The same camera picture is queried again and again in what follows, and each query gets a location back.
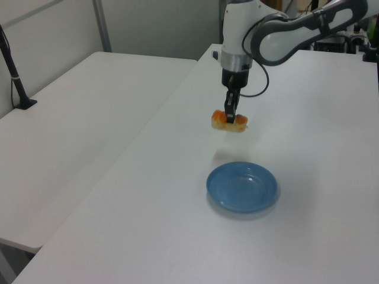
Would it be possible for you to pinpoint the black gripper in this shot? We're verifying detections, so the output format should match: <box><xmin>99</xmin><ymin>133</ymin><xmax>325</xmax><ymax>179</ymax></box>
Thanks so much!
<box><xmin>221</xmin><ymin>66</ymin><xmax>249</xmax><ymax>124</ymax></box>

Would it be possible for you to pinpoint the grey metal post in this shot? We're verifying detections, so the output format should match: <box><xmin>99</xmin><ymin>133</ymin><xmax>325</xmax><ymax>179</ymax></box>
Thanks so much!
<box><xmin>92</xmin><ymin>0</ymin><xmax>113</xmax><ymax>53</ymax></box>

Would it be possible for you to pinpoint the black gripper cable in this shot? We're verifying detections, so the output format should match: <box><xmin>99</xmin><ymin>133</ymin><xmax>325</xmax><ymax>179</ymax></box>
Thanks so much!
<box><xmin>239</xmin><ymin>13</ymin><xmax>270</xmax><ymax>98</ymax></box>

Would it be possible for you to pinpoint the black equipment box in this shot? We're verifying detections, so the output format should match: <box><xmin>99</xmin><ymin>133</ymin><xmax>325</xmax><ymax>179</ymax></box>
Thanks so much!
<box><xmin>313</xmin><ymin>35</ymin><xmax>356</xmax><ymax>54</ymax></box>

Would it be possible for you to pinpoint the blue round plate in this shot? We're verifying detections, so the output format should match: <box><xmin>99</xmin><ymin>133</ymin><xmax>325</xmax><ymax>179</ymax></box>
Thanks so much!
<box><xmin>206</xmin><ymin>161</ymin><xmax>279</xmax><ymax>214</ymax></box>

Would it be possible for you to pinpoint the black camera stand pole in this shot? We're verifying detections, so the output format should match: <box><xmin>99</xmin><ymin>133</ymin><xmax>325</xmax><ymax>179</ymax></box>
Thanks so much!
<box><xmin>0</xmin><ymin>25</ymin><xmax>38</xmax><ymax>111</ymax></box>

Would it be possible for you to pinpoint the orange glazed bread loaf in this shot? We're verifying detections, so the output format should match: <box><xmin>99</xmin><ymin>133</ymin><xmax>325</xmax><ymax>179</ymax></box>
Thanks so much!
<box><xmin>211</xmin><ymin>109</ymin><xmax>249</xmax><ymax>133</ymax></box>

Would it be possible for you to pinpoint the white side table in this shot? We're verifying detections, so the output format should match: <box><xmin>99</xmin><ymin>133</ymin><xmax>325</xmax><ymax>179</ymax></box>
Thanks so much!
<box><xmin>0</xmin><ymin>51</ymin><xmax>198</xmax><ymax>250</ymax></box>

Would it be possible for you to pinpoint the black clamp mount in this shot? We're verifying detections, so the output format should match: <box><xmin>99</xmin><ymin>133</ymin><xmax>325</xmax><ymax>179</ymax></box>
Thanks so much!
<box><xmin>361</xmin><ymin>35</ymin><xmax>379</xmax><ymax>63</ymax></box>

